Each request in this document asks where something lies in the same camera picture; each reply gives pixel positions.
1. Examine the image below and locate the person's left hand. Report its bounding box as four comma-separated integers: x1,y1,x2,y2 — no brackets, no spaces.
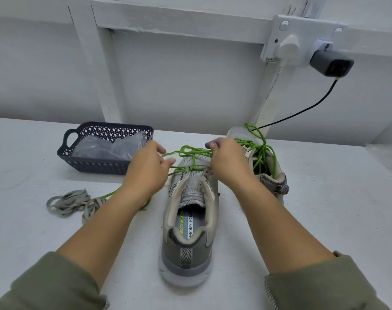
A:
121,140,177,204

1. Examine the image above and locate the person's right hand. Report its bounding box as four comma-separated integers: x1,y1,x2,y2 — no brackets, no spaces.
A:
204,137,258,192

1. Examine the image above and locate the green shoelace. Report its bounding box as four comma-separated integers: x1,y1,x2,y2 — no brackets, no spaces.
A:
98,145,214,212
235,122,279,180

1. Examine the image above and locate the clear plastic bag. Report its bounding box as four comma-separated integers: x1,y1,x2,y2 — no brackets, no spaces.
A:
73,132,151,161

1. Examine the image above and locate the gray sneaker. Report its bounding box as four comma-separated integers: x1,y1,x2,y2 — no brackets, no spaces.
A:
159,152,221,288
226,126,290,205

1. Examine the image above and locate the beige shoelace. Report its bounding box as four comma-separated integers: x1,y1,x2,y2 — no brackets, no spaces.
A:
81,197,110,225
46,189,93,217

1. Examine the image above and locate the person's right forearm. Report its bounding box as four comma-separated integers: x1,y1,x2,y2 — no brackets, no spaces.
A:
233,176,391,310

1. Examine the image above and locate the person's left forearm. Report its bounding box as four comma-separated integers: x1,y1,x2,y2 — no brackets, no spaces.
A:
0,189,146,310

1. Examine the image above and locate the dark plastic lattice basket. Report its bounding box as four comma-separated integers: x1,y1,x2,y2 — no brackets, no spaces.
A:
57,121,155,176

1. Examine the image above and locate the white plug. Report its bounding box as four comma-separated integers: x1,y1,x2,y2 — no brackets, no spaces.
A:
277,34,302,61

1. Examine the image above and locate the gray charger adapter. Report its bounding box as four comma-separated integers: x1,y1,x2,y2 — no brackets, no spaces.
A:
310,48,355,79

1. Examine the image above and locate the white cable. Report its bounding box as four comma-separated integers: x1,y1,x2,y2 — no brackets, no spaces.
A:
251,60,285,127

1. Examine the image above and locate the black cable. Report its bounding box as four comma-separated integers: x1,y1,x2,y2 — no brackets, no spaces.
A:
256,77,339,130

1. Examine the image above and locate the white wall socket plate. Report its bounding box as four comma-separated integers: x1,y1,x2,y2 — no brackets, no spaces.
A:
261,15,349,66

